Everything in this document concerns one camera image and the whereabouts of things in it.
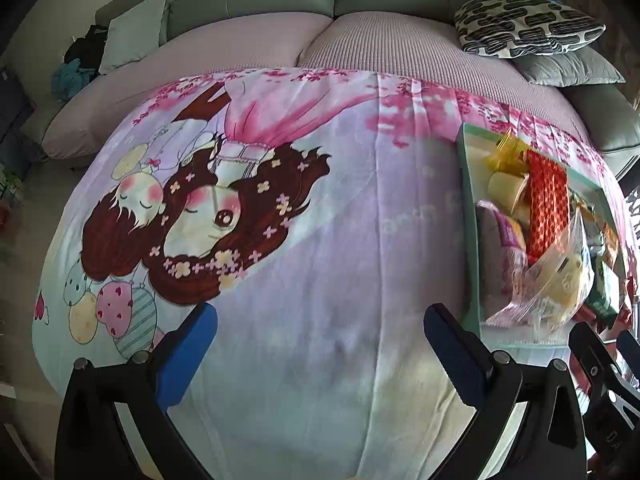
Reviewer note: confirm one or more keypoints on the grey pillow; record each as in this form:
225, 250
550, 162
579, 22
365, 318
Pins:
570, 67

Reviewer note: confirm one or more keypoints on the teal shallow cardboard tray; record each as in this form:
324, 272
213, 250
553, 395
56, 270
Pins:
467, 240

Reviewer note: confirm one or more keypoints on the clear steamed cake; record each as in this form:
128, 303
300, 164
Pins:
555, 285

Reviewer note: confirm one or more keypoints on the black white patterned pillow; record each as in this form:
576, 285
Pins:
525, 22

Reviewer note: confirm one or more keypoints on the yellow transparent snack packet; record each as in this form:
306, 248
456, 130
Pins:
505, 152

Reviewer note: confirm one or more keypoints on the white green biscuit packet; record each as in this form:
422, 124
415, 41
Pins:
602, 287

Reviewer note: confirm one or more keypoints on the purple white snack packet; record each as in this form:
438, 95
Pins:
497, 235

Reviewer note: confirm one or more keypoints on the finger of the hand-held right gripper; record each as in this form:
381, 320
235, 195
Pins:
629, 347
592, 360

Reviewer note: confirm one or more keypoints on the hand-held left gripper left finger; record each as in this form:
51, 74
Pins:
187, 355

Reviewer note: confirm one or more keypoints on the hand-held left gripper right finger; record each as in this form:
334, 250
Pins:
455, 360

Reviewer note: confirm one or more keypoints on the teal cloth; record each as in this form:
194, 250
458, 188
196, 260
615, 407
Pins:
70, 77

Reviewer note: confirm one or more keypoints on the pink ribbed sofa cover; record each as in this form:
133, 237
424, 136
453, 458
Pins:
400, 45

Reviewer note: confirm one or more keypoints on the red gold patterned packet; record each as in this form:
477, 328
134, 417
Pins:
547, 200

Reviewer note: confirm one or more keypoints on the pale green pillow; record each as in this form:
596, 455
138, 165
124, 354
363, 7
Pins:
135, 30

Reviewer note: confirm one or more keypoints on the printed cartoon blanket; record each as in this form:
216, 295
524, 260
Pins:
325, 285

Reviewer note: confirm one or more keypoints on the dark cabinet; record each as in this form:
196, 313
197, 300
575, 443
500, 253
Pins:
12, 115

